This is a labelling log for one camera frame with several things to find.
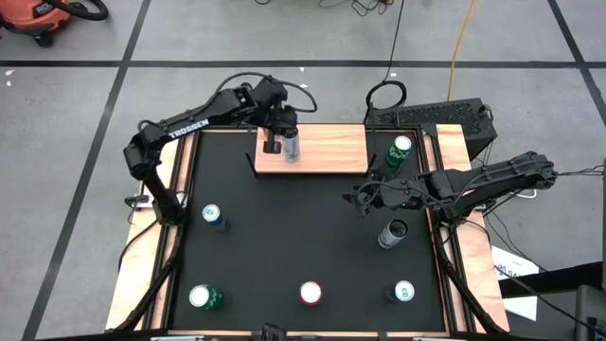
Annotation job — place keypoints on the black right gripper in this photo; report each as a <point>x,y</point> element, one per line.
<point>390,195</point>

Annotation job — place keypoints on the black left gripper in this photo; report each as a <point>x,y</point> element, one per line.
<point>286,118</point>

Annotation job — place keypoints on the white Celsius Arctic Vibe can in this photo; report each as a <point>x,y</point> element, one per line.
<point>390,235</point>
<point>292,149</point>

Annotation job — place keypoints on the green Sprite can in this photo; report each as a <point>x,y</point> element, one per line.
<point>208,298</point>
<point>397,154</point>

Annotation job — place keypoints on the blue silver Red Bull can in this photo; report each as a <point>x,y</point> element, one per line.
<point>211,213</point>
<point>404,290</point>

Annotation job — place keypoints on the red Fanta strawberry can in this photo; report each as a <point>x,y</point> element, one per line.
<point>310,292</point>

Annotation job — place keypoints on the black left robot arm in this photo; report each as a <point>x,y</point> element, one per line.
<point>189,128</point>

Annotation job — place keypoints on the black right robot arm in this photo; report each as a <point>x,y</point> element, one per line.
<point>497,175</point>

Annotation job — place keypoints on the black table mat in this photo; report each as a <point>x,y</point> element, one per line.
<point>293,227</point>

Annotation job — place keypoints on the white paper sheet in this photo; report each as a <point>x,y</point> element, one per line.
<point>509,260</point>

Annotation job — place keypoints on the black metal beam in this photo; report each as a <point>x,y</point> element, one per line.
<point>558,281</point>

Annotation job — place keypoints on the silver metal plate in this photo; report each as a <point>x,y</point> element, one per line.
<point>177,338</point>

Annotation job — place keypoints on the grey equipment box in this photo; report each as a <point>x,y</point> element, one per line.
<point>589,312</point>

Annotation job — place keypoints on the orange shop vacuum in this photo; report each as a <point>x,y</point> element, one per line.
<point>33,16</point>

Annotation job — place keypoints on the wooden shelf black metal frame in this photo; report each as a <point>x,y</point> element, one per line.
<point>326,151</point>

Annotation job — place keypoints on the black table frame strut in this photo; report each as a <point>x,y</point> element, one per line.
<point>147,293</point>
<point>469,293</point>

